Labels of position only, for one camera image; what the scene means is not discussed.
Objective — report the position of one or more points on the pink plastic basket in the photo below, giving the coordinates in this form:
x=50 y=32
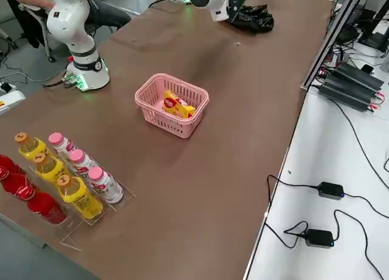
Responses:
x=182 y=125

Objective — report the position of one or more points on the black monitor with stand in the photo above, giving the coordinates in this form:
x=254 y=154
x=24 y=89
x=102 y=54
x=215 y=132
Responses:
x=375 y=40

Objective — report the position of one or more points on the black power adaptor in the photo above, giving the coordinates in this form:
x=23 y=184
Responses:
x=331 y=190
x=319 y=237

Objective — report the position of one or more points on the red drink bottle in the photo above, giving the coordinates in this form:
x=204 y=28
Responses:
x=16 y=181
x=48 y=210
x=7 y=163

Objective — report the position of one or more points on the black plastic bag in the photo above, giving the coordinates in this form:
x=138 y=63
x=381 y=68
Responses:
x=258 y=19

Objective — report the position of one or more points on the yellow drink bottle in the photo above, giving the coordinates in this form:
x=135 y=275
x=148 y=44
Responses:
x=33 y=149
x=50 y=169
x=79 y=201

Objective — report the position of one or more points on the office chair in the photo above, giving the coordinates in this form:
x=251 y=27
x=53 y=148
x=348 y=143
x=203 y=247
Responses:
x=45 y=43

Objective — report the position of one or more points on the clear acrylic bottle stand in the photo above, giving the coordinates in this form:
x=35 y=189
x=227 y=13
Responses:
x=73 y=234

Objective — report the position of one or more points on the white control box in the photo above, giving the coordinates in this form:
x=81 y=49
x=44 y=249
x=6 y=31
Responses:
x=12 y=101

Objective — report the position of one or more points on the pink cap white bottle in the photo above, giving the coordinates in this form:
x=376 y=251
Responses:
x=83 y=164
x=62 y=144
x=106 y=187

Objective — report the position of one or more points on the aluminium frame post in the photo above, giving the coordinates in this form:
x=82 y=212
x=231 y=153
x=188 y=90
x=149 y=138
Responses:
x=331 y=40

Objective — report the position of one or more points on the black power supply unit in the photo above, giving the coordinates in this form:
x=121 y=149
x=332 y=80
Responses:
x=361 y=75
x=346 y=93

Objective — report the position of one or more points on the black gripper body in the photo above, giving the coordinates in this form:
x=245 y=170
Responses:
x=231 y=0

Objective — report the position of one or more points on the black smartphone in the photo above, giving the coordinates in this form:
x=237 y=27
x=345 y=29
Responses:
x=367 y=69

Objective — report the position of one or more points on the long yellow snack box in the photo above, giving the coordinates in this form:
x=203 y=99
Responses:
x=179 y=107

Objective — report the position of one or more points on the person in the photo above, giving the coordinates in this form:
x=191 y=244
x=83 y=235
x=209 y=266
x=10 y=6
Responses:
x=109 y=14

